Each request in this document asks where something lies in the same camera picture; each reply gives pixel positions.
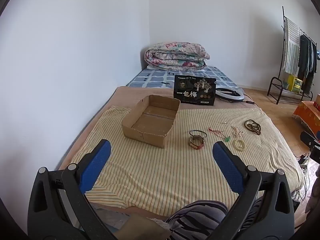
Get folded floral quilt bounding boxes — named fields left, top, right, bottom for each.
left=144, top=42, right=210, bottom=71

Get white bead necklace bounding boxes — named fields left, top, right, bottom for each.
left=230, top=125, right=244, bottom=138

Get yellow striped cloth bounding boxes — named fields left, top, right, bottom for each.
left=71, top=106, right=305, bottom=209

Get cardboard box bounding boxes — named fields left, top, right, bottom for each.
left=122, top=95, right=181, bottom=148

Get black metal clothes rack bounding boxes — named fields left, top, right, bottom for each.
left=267, top=6, right=320, bottom=105

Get brown blanket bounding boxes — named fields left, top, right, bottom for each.
left=58, top=86, right=305, bottom=220

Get white ring light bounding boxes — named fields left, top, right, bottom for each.
left=215, top=87, right=246, bottom=103

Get black printed gift box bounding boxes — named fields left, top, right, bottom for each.
left=173, top=75, right=217, bottom=106

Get yellow crate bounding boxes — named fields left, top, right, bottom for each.
left=287, top=74, right=303, bottom=92

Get tan fuzzy cushion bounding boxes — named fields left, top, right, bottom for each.
left=117, top=215, right=172, bottom=240

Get blue checked bed sheet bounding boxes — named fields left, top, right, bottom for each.
left=126, top=66, right=238, bottom=90

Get striped hanging towel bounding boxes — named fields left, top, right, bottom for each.
left=283, top=17, right=302, bottom=77

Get red cord jade pendant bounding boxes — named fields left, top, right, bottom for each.
left=209, top=127, right=231, bottom=142

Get orange patterned box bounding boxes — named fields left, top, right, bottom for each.
left=292, top=101, right=320, bottom=135

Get dark hanging clothes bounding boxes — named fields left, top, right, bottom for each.
left=297, top=34, right=317, bottom=94

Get brown wooden bead necklace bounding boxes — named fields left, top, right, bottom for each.
left=244, top=119, right=262, bottom=135

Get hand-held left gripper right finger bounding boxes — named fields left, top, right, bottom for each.
left=207, top=141, right=295, bottom=240

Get power strip with cables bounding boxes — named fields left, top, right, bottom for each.
left=297, top=153, right=311, bottom=167

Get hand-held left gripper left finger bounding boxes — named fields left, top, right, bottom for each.
left=27, top=139, right=118, bottom=240

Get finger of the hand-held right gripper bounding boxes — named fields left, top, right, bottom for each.
left=300, top=131, right=320, bottom=147

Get person's zebra striped pants leg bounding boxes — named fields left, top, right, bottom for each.
left=165, top=196, right=265, bottom=240

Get wristwatch with red strap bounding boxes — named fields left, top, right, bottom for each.
left=189, top=135, right=204, bottom=150

